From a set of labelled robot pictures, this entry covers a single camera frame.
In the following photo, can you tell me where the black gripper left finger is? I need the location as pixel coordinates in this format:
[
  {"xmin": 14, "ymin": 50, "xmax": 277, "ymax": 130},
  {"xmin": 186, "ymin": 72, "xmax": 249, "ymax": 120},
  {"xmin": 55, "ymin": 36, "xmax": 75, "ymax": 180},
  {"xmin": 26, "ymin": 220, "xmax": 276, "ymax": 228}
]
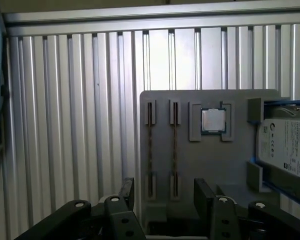
[{"xmin": 13, "ymin": 177, "xmax": 147, "ymax": 240}]

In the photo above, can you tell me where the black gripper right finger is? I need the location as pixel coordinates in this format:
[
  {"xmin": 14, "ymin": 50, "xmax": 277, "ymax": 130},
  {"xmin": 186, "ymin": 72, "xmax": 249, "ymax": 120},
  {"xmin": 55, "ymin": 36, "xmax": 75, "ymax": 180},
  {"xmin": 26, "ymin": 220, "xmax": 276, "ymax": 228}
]
[{"xmin": 193, "ymin": 177, "xmax": 300, "ymax": 240}]

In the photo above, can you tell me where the RAM stick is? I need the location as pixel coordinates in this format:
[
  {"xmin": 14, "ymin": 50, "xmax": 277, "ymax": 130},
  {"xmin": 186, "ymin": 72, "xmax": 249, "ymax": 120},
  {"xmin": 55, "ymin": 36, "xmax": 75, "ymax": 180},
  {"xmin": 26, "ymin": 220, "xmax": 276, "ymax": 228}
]
[
  {"xmin": 146, "ymin": 102, "xmax": 155, "ymax": 201},
  {"xmin": 171, "ymin": 101, "xmax": 179, "ymax": 201}
]

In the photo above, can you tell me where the grey parts rack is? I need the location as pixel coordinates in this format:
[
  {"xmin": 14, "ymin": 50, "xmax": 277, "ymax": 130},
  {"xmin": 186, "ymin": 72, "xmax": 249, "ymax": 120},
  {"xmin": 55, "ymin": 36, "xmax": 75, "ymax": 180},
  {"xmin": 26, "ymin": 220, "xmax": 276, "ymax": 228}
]
[{"xmin": 139, "ymin": 89, "xmax": 292, "ymax": 226}]

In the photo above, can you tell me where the hard disk in blue carrier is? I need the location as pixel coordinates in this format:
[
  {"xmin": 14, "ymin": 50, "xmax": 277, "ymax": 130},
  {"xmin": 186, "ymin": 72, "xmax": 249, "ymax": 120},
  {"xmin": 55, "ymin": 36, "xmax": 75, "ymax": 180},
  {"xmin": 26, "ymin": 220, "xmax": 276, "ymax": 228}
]
[{"xmin": 247, "ymin": 99, "xmax": 300, "ymax": 201}]

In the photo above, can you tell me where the silver CPU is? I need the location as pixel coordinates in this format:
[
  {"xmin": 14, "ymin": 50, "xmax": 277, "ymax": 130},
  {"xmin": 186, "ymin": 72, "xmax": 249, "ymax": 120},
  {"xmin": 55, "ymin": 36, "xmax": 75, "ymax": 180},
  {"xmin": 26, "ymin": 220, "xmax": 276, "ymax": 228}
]
[{"xmin": 200, "ymin": 107, "xmax": 227, "ymax": 137}]

